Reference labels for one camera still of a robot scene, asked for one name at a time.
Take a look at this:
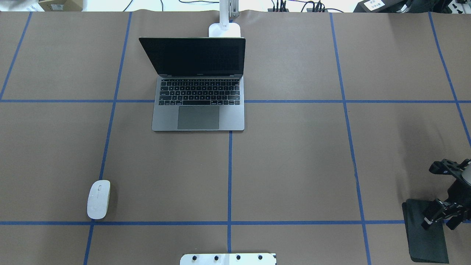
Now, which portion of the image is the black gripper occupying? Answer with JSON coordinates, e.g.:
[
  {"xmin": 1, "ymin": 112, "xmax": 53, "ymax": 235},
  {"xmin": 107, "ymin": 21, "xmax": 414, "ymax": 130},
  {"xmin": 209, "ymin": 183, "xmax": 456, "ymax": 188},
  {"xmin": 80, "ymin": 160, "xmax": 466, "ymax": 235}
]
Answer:
[{"xmin": 422, "ymin": 158, "xmax": 470, "ymax": 230}]

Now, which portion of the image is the white desk lamp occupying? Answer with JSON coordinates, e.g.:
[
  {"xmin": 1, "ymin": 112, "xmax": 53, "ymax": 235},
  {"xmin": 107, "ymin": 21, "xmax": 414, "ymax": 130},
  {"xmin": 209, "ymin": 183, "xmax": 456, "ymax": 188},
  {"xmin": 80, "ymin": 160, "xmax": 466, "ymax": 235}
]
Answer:
[{"xmin": 208, "ymin": 0, "xmax": 241, "ymax": 38}]

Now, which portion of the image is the cardboard box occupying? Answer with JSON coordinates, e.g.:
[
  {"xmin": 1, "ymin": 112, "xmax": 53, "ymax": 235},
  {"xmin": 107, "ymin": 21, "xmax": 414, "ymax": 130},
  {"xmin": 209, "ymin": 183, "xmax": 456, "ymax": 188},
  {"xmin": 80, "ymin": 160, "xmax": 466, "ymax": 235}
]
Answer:
[{"xmin": 38, "ymin": 0, "xmax": 84, "ymax": 12}]

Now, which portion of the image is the white computer mouse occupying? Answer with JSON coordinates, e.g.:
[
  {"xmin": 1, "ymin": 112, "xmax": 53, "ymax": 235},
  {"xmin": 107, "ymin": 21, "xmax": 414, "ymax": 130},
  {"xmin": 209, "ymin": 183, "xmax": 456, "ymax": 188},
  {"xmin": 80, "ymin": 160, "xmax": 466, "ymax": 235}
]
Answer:
[{"xmin": 87, "ymin": 180, "xmax": 111, "ymax": 220}]

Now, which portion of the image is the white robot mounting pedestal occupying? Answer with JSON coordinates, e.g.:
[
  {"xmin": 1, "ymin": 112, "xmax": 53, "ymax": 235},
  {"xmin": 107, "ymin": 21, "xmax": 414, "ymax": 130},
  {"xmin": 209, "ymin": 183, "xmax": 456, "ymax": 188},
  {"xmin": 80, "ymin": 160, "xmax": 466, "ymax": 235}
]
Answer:
[{"xmin": 180, "ymin": 253, "xmax": 277, "ymax": 265}]

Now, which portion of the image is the black mouse pad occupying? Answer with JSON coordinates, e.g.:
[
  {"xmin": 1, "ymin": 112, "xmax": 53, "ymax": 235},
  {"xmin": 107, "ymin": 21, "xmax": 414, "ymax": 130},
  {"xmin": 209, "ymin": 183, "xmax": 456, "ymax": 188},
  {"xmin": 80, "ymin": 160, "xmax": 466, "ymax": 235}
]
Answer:
[{"xmin": 401, "ymin": 198, "xmax": 449, "ymax": 264}]

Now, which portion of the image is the grey laptop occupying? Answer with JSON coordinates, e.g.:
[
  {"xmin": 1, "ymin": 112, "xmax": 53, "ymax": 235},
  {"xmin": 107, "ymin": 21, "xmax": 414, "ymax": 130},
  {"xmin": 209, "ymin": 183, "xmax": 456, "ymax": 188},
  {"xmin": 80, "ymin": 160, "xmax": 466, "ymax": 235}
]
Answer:
[{"xmin": 139, "ymin": 37, "xmax": 246, "ymax": 131}]

